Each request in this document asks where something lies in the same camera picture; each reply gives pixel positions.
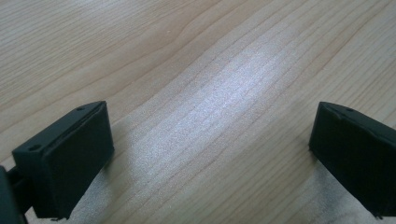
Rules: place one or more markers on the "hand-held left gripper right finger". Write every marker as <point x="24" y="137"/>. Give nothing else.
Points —
<point x="358" y="161"/>

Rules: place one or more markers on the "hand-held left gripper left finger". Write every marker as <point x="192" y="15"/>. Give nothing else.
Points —
<point x="68" y="161"/>

